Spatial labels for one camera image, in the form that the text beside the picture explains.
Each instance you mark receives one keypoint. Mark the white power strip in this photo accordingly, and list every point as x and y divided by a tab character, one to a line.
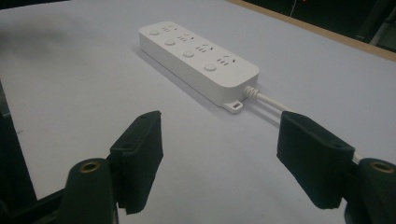
199	62

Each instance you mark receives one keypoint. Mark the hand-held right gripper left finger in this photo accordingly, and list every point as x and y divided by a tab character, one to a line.
137	161

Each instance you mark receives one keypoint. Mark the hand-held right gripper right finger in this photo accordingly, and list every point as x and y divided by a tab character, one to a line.
314	155

